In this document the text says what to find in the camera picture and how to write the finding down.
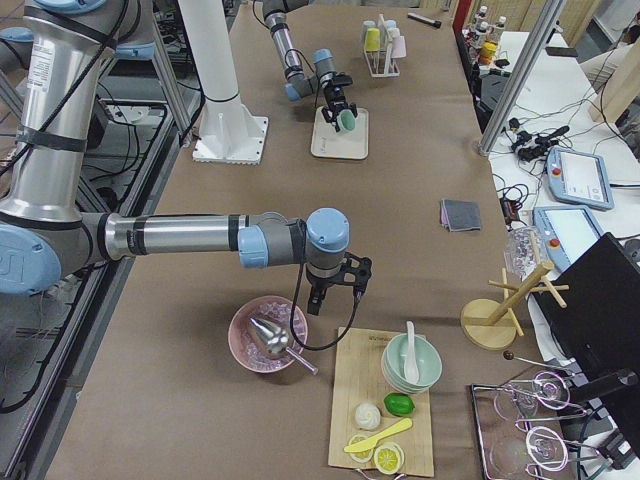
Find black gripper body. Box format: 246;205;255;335
323;85;349;113
307;273;334;300

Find green plastic cup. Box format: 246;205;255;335
335;109;356;133

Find cream rabbit tray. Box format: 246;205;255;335
310;107;369;160

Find yellow plastic cup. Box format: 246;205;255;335
364;27;381;53

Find pink plastic cup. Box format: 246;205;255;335
390;35;406;60

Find grey plastic cup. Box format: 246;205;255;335
361;20;376;38

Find white plastic cup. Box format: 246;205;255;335
387;27;401;40

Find clear plastic cup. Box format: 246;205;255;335
504;226;541;279

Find metal ice scoop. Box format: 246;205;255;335
248;316;318;375

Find pink bowl with ice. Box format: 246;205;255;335
228;295;317;374

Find white ceramic spoon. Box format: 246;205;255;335
404;321;420;384

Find white steamed bun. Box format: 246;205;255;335
354;402;381;431

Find stacked green bowls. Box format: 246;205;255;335
381;334;444;396

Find green lime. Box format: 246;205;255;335
383;392;415;417

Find grey folded cloth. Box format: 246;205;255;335
440;199;482;232

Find wooden cutting board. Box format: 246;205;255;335
328;328;435;477

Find yellow plastic knife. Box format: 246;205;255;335
343;418;413;454

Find lemon slice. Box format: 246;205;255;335
347;433;376;465
373;442;405;475

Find wooden mug tree stand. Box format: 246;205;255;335
460;232;569;351

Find blue teach pendant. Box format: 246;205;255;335
546;146;615;211
533;205;603;273

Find black monitor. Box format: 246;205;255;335
536;231;640;396

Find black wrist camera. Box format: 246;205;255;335
344;252;372;302
332;72;353;88

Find white wire cup rack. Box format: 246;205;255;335
363;14;400;78

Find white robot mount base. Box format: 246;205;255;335
179;0;268;165

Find aluminium frame post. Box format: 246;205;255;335
478;0;566;157

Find black wire glass rack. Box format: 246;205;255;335
468;351;631;480

